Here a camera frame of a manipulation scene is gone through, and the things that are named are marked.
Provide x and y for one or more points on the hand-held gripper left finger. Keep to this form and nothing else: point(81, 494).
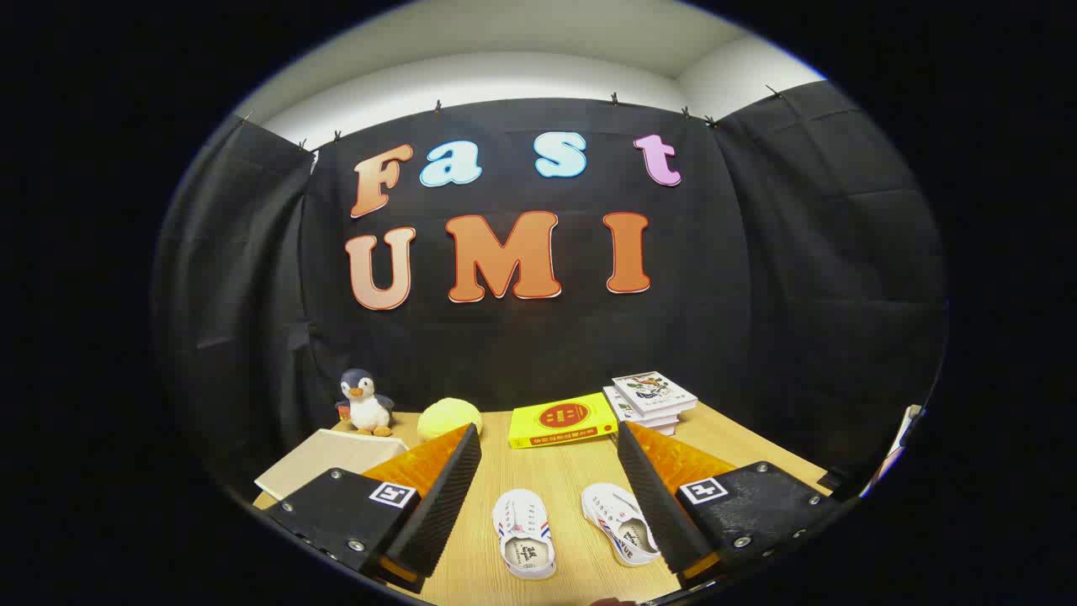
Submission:
point(442, 505)

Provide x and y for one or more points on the white illustrated paperback book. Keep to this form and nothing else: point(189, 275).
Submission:
point(652, 391)

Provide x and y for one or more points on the yellow book with red label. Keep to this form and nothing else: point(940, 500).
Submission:
point(559, 417)

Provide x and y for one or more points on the white canvas shoe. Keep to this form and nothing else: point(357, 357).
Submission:
point(610, 509)
point(522, 513)

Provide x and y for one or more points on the black backdrop cloth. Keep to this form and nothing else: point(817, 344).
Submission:
point(757, 295)

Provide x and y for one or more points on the penguin plush toy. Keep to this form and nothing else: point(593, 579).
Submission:
point(368, 411)

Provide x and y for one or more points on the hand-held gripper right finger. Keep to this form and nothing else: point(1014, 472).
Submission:
point(660, 505)

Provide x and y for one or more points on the beige fabric storage box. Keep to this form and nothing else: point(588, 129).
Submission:
point(324, 459)

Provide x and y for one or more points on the yellow round plush cushion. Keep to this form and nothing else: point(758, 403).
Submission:
point(446, 414)

